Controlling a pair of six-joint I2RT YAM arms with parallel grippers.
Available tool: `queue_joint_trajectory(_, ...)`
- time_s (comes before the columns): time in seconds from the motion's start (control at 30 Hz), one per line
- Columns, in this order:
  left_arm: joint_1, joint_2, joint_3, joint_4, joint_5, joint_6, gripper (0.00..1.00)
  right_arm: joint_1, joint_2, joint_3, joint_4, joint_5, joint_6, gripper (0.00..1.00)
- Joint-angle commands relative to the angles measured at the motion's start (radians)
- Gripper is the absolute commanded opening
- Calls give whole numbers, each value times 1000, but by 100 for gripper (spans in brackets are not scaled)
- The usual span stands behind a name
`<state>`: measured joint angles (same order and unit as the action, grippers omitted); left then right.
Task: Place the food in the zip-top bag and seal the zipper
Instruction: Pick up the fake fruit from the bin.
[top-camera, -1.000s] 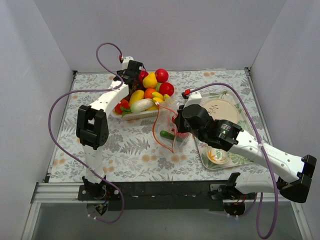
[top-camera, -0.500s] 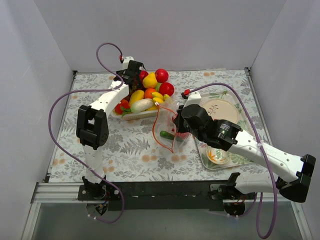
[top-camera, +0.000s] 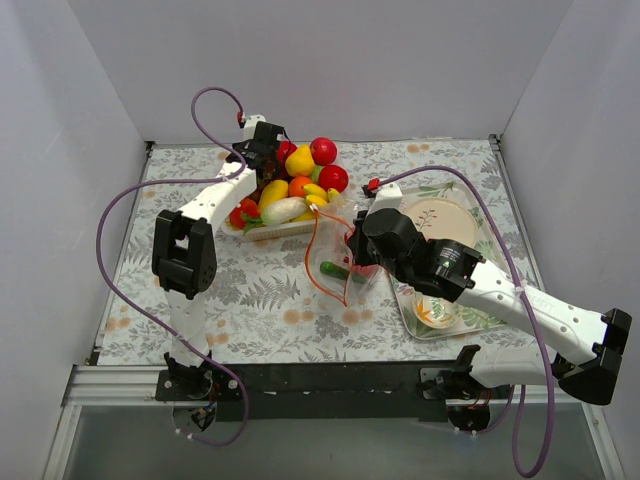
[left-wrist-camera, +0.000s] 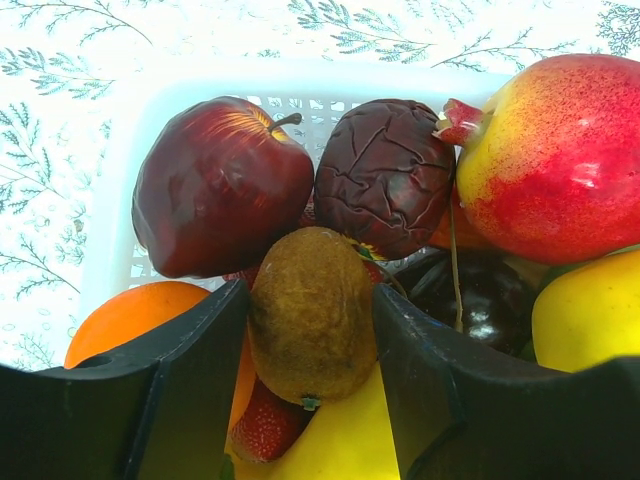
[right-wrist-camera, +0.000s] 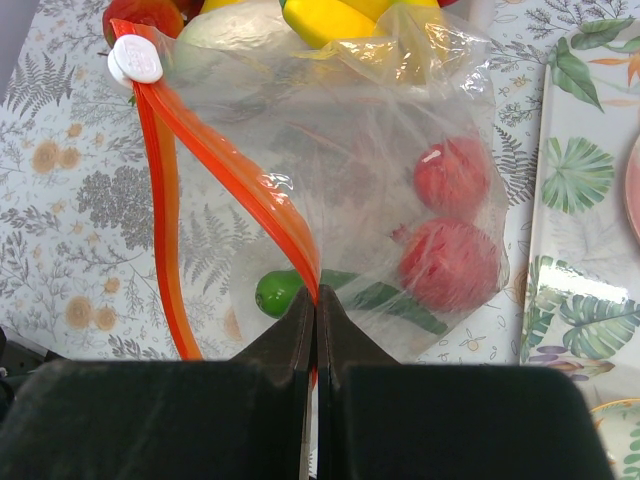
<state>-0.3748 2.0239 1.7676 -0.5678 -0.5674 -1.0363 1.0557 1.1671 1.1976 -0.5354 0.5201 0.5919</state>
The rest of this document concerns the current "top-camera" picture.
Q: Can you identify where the red toy pomegranate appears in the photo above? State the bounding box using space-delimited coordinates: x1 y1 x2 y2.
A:
351 265 380 284

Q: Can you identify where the red yellow toy mango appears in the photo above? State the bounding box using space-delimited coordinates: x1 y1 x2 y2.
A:
258 179 289 212

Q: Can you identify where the yellow toy peach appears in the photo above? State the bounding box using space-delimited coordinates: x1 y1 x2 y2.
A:
285 145 316 177

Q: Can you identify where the clear zip top bag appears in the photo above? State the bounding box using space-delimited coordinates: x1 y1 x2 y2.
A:
304 195 391 313

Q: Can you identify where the green toy cucumber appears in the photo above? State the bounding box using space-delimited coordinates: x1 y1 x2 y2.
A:
319 261 368 284

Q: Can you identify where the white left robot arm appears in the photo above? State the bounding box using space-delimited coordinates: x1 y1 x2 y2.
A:
152 115 286 400

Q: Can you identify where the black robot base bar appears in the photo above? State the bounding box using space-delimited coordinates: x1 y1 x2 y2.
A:
155 360 508 432

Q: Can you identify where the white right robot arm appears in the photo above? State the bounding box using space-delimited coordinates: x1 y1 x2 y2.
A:
347 208 632 406

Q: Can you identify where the red toy apple top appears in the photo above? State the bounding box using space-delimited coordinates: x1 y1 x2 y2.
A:
310 137 338 166

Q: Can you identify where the red toy apple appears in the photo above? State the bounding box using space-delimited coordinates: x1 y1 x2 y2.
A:
276 140 297 166
317 164 349 193
310 137 338 166

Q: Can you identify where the red toy apple back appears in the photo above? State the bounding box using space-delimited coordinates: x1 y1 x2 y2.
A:
276 140 297 166

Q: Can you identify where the small orange toy tangerine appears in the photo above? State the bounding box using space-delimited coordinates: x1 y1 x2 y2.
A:
288 176 312 198

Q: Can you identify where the pink and cream plate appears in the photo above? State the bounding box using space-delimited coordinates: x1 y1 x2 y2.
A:
403 198 479 247

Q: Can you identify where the green toy fruit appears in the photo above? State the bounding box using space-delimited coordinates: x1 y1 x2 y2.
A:
310 165 323 184

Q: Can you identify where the white toy radish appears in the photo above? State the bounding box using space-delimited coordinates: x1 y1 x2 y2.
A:
243 197 309 233

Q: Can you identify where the yellow toy banana bunch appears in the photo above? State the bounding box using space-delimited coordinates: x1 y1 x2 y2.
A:
293 183 343 222

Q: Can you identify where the red toy apple right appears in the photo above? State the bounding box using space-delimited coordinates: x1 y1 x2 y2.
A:
317 164 349 193

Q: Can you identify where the white plastic fruit basket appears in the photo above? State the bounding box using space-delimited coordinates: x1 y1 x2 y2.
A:
222 180 344 241

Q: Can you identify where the small floral bowl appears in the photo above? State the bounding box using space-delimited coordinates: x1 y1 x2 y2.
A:
411 292 459 330

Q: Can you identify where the floral rectangular tray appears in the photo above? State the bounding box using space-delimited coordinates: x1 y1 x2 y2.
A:
390 181 508 340

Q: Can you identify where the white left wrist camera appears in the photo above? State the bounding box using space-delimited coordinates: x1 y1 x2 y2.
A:
241 114 266 140

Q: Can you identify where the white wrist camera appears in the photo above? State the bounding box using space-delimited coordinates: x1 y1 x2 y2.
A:
368 182 403 214
241 114 266 140

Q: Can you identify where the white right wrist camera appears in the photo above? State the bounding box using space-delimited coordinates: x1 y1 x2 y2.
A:
368 182 403 214

